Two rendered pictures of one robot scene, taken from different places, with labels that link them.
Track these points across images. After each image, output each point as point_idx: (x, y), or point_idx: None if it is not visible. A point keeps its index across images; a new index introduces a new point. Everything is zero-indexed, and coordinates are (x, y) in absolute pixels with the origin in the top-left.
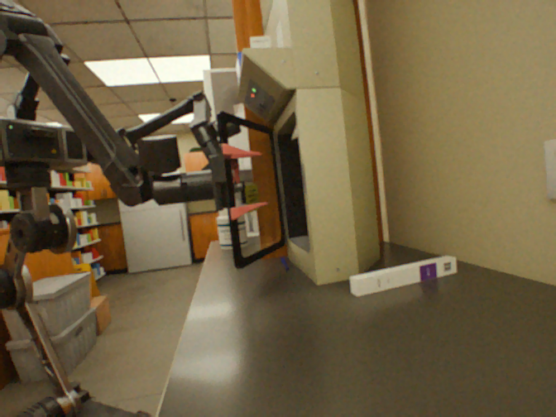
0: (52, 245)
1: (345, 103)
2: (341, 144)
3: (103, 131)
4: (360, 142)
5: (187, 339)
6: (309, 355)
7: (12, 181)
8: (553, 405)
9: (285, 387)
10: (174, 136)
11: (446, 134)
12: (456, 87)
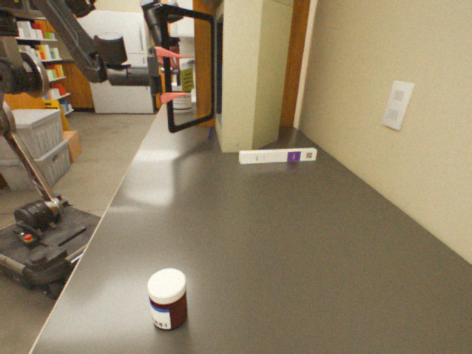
0: (29, 90)
1: (265, 13)
2: (254, 51)
3: (66, 20)
4: (276, 48)
5: (130, 172)
6: (193, 189)
7: None
8: (285, 227)
9: (174, 201)
10: (121, 37)
11: (349, 51)
12: (367, 9)
